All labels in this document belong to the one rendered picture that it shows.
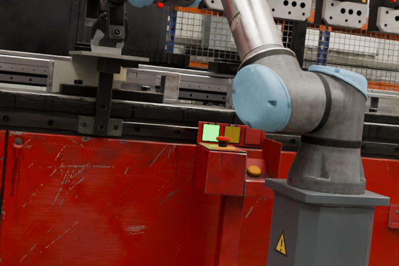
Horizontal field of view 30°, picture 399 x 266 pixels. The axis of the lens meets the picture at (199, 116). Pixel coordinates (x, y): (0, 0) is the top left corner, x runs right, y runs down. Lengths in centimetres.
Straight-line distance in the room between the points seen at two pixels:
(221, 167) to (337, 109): 64
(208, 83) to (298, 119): 125
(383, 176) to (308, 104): 112
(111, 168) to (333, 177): 88
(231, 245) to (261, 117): 80
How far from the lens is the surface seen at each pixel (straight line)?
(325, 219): 139
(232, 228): 206
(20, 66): 245
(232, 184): 198
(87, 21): 224
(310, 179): 141
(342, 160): 141
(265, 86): 130
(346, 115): 141
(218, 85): 258
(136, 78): 224
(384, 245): 249
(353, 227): 143
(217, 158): 196
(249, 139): 213
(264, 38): 140
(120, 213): 215
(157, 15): 280
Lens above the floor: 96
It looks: 3 degrees down
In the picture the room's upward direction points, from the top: 6 degrees clockwise
